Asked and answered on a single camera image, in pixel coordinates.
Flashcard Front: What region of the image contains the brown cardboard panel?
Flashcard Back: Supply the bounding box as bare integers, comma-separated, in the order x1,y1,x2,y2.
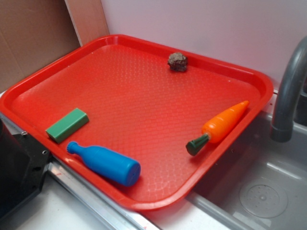
0,0,109,92

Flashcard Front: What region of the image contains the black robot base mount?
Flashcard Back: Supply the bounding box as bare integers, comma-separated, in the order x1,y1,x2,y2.
0,121,51,220

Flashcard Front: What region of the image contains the grey plastic sink basin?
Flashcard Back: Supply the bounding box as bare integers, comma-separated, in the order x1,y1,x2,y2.
189,112,307,230

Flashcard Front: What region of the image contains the blue plastic toy bottle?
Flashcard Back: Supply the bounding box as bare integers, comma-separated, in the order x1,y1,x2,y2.
67,141,141,186

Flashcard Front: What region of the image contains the grey curved faucet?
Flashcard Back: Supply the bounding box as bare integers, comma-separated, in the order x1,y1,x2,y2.
270,37,307,142

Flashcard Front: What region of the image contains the orange toy carrot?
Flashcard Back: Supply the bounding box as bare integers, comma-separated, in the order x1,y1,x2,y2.
186,101,249,156

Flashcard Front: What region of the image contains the brown rough rock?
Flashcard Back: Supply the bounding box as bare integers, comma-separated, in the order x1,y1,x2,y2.
167,52,188,72

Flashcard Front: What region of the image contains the green rectangular block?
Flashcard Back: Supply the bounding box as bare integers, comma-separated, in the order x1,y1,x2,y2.
46,108,89,144

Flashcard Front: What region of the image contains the red plastic tray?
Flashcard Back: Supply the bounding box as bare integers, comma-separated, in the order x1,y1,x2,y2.
0,35,273,211

